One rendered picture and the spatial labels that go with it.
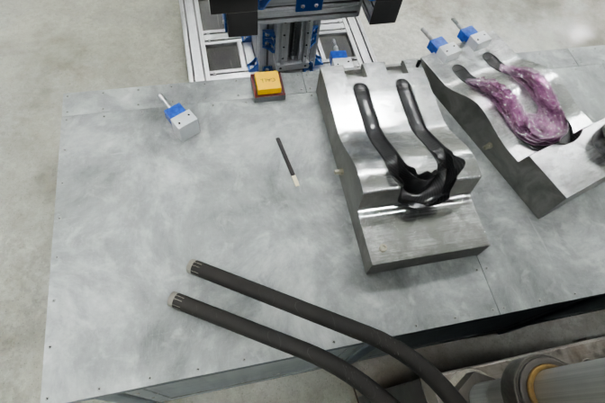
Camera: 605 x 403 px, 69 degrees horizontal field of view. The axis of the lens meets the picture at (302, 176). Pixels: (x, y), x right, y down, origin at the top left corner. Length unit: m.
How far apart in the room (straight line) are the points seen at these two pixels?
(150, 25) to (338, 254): 1.89
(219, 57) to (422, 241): 1.40
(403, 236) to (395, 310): 0.15
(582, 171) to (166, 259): 0.92
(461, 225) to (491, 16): 2.11
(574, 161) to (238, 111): 0.79
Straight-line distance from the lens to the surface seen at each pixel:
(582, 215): 1.24
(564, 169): 1.13
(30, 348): 1.88
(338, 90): 1.07
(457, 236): 0.99
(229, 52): 2.10
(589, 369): 0.66
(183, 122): 1.05
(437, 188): 1.00
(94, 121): 1.17
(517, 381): 0.75
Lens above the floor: 1.69
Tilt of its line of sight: 60 degrees down
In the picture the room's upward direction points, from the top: 10 degrees clockwise
